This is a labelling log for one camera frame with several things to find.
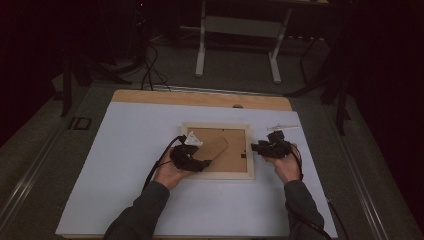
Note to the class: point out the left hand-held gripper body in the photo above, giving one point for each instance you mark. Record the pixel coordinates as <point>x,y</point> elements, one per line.
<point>185,156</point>

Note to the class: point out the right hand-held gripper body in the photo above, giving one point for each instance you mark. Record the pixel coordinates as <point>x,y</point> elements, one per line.
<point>276,148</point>

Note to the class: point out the wooden photo frame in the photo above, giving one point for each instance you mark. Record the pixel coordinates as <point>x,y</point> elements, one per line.
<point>230,156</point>

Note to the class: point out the person's left hand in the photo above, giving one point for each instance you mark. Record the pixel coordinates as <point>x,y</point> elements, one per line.
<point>170,173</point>

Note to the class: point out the person's right hand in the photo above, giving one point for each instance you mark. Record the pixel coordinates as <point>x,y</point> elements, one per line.
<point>288,168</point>

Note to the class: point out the black metal stand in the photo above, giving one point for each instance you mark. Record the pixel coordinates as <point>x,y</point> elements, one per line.
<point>340,110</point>
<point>66,83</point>

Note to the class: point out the black floor socket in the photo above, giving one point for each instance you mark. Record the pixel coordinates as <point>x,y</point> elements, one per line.
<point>80,123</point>

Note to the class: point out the dark computer tower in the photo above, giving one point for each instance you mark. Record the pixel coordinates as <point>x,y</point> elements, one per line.
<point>140,30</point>

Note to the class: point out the grey metal floor rail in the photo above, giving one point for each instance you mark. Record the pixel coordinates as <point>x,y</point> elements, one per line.
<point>30,176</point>
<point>363,186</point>

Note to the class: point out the white metal desk frame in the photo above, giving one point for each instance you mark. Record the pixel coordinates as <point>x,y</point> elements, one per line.
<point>201,50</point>

